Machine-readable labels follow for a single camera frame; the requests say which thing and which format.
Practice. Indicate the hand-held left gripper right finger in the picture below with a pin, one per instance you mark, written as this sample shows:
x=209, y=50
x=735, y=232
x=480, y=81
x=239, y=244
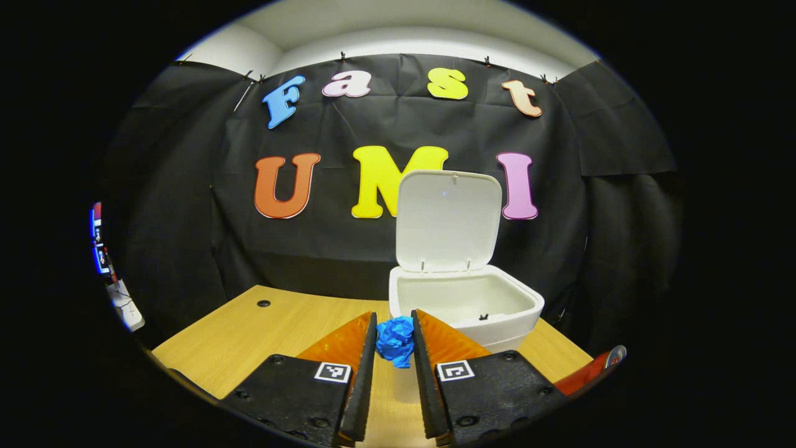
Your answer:
x=426, y=386

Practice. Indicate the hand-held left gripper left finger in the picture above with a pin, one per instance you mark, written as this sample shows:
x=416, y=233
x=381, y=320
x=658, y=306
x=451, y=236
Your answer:
x=364, y=386

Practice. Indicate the blue paper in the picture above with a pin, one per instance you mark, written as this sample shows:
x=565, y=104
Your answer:
x=395, y=339

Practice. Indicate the red pop can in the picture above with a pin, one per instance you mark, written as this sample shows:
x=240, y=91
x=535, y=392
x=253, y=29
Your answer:
x=584, y=376

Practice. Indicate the white desktop garbage bin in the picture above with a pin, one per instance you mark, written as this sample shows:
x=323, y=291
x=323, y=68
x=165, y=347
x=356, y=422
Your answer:
x=448, y=224

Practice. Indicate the wooden desktop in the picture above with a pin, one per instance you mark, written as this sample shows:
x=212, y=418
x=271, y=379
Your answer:
x=249, y=336

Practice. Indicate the black backdrop cloth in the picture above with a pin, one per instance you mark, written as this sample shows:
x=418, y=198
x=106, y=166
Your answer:
x=348, y=249

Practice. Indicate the white side table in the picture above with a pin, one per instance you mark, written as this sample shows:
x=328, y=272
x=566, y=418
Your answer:
x=127, y=308

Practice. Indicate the computer monitor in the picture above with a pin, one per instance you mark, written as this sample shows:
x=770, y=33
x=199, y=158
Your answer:
x=99, y=242

